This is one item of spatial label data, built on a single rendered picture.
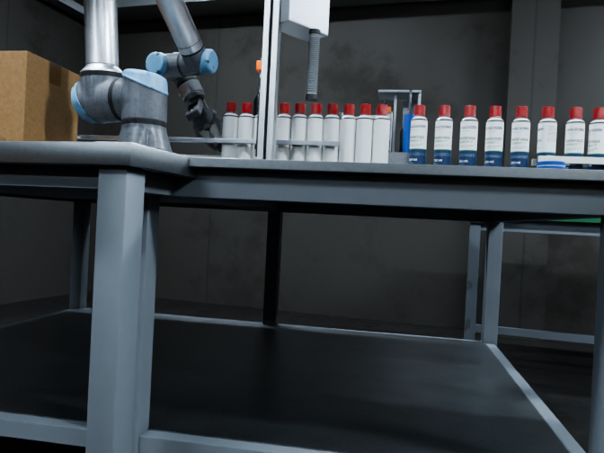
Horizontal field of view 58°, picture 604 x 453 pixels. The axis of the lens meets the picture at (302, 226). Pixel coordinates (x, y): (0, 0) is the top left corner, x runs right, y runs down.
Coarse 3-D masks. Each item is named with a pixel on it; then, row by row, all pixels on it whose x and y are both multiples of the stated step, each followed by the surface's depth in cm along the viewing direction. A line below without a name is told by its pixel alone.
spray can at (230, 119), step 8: (232, 104) 178; (232, 112) 178; (224, 120) 178; (232, 120) 177; (224, 128) 178; (232, 128) 178; (224, 136) 178; (232, 136) 178; (224, 144) 178; (232, 144) 178; (224, 152) 178; (232, 152) 178
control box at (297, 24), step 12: (288, 0) 159; (300, 0) 161; (312, 0) 165; (324, 0) 169; (288, 12) 159; (300, 12) 161; (312, 12) 165; (324, 12) 169; (288, 24) 162; (300, 24) 162; (312, 24) 165; (324, 24) 169; (300, 36) 171; (324, 36) 170
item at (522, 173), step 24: (216, 168) 116; (240, 168) 113; (264, 168) 112; (288, 168) 111; (312, 168) 110; (336, 168) 109; (360, 168) 108; (384, 168) 108; (408, 168) 107; (432, 168) 106; (456, 168) 105; (480, 168) 104; (504, 168) 104; (528, 168) 103; (552, 168) 102
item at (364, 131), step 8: (368, 104) 171; (360, 112) 172; (368, 112) 171; (360, 120) 171; (368, 120) 170; (360, 128) 170; (368, 128) 170; (360, 136) 170; (368, 136) 170; (360, 144) 170; (368, 144) 170; (360, 152) 170; (368, 152) 170; (360, 160) 170; (368, 160) 171
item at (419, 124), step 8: (416, 112) 169; (424, 112) 169; (416, 120) 168; (424, 120) 168; (416, 128) 168; (424, 128) 168; (416, 136) 168; (424, 136) 168; (416, 144) 168; (424, 144) 168; (416, 152) 168; (424, 152) 168; (416, 160) 168; (424, 160) 168
